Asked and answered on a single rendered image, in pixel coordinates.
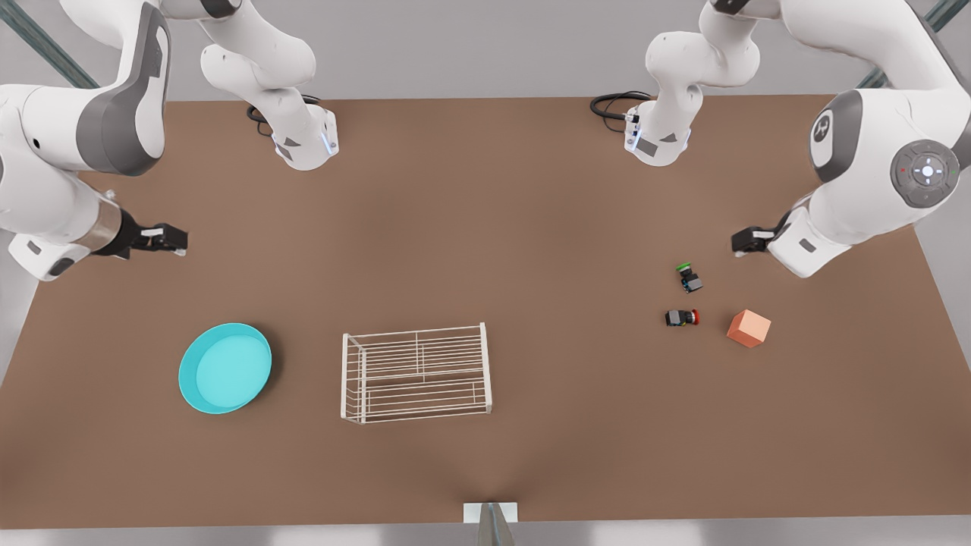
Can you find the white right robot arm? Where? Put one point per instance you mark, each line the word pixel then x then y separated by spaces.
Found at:
pixel 114 114

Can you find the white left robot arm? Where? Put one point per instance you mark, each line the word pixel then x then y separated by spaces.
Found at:
pixel 880 144

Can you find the turquoise round plate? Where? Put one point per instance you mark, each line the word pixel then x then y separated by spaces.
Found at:
pixel 225 368

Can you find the orange cube block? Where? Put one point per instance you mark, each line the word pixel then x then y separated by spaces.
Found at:
pixel 749 328

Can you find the green button switch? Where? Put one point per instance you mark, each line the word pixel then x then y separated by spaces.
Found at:
pixel 689 277

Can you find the red button switch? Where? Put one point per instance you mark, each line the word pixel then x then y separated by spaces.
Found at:
pixel 682 317

